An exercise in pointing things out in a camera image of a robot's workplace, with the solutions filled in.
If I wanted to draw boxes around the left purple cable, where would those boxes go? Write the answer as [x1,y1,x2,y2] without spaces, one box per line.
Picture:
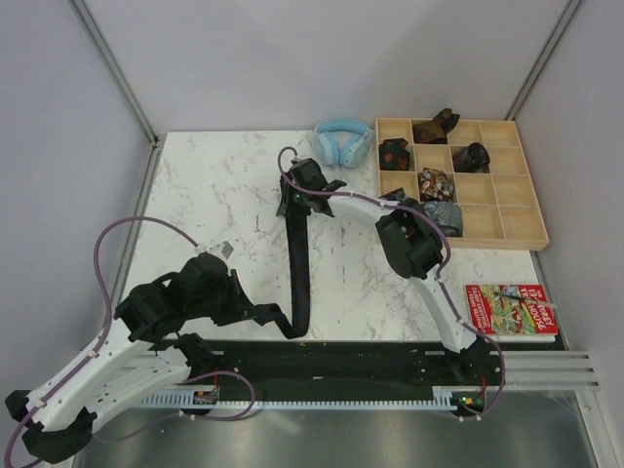
[8,216,259,462]

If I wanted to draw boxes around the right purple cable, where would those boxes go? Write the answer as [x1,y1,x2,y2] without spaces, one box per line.
[278,146,508,423]

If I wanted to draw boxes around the aluminium rail frame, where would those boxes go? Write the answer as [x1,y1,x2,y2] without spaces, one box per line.
[46,140,602,468]

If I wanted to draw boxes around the white slotted cable duct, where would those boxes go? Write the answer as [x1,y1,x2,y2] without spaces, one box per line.
[135,386,489,415]

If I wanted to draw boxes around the wooden compartment tray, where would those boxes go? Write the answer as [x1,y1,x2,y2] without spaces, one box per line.
[372,117,549,252]

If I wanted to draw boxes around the colourful patchwork rolled tie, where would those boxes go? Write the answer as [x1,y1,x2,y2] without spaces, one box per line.
[418,168,454,202]

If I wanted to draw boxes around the brown rolled tie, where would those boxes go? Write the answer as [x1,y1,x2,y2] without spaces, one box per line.
[412,108,460,144]

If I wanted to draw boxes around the grey blue rolled tie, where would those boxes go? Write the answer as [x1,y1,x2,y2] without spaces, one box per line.
[423,201,463,237]

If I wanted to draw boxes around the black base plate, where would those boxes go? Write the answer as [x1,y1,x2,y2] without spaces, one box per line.
[155,339,508,406]

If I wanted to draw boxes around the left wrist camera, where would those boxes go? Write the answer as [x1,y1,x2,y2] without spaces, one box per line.
[194,241,234,261]

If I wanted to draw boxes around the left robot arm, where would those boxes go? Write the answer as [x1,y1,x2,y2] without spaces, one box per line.
[5,253,259,464]

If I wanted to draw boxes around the light blue headphones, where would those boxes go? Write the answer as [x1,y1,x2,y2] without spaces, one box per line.
[312,119,373,169]

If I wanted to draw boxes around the purple cable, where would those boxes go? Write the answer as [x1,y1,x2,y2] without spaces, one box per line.
[8,216,259,462]
[278,146,508,423]

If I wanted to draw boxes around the black orange-dotted rolled tie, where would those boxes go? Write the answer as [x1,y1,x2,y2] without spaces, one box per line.
[378,138,410,171]

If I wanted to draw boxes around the blue hexagon rolled tie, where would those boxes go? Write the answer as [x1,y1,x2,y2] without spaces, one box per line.
[380,187,419,208]

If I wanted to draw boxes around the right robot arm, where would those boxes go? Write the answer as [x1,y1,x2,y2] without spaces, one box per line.
[277,158,506,385]

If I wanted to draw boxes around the dark glossy rolled tie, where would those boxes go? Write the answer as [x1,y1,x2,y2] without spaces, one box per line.
[452,142,490,173]

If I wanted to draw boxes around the dark blue striped tie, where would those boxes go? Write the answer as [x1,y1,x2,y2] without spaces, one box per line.
[251,215,311,339]

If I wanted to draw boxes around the red children's book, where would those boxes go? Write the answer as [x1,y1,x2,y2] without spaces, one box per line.
[464,284,560,343]

